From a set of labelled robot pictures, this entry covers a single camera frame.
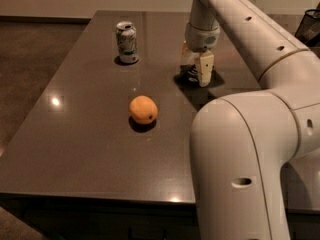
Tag orange fruit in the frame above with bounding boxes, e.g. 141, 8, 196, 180
129, 96, 158, 125

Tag black mesh bin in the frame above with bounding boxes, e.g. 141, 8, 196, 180
295, 9, 320, 47

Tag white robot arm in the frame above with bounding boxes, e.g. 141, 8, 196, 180
186, 0, 319, 240

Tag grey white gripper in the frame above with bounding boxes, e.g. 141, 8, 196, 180
181, 22, 220, 87

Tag green white 7up can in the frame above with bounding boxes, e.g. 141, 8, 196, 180
116, 21, 139, 64

